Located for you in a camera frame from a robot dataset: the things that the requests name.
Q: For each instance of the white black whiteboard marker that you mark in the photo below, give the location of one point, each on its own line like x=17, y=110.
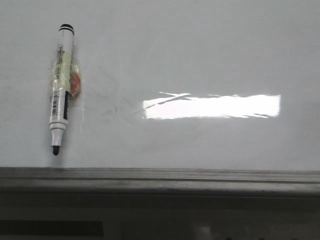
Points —
x=61, y=86

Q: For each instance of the white whiteboard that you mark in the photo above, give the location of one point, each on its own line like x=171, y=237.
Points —
x=195, y=96

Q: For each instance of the red round magnet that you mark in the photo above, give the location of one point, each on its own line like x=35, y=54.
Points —
x=75, y=84

